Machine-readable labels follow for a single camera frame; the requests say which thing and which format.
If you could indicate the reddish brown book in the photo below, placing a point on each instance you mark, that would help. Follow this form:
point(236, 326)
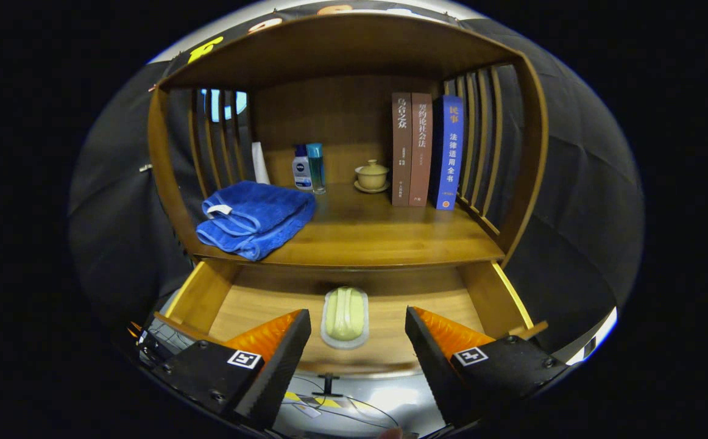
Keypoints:
point(421, 158)

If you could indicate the wooden cabinet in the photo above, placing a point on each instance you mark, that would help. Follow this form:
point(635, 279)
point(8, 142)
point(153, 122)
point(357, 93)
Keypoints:
point(329, 116)

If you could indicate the white bottle with blue cap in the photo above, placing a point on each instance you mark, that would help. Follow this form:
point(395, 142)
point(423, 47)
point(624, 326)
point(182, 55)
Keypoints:
point(302, 174)

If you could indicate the beige lidded teacup with saucer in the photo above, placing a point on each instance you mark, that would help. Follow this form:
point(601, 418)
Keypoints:
point(371, 177)

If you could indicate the blue book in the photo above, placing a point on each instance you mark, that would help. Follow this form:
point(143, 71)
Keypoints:
point(449, 158)

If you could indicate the teal clear bottle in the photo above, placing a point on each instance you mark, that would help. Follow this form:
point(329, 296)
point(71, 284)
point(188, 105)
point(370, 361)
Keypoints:
point(315, 167)

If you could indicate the blue folded towel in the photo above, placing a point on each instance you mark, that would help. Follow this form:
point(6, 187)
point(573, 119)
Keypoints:
point(256, 213)

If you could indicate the dark brown book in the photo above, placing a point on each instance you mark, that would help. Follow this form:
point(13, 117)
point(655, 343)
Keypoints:
point(401, 158)

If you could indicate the wooden countertop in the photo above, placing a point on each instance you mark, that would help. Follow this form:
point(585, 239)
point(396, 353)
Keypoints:
point(378, 231)

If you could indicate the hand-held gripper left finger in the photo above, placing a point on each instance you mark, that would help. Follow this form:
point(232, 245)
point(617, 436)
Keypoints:
point(275, 372)

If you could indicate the white tube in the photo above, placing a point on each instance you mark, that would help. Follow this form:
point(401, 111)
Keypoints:
point(259, 164)

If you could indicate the yellow black floor tape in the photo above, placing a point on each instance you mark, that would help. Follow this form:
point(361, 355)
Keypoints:
point(323, 402)

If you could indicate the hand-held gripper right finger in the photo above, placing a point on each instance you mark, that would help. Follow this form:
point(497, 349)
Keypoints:
point(436, 372)

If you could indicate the wooden drawer with black knob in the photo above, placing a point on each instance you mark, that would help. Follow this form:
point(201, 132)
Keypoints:
point(250, 311)

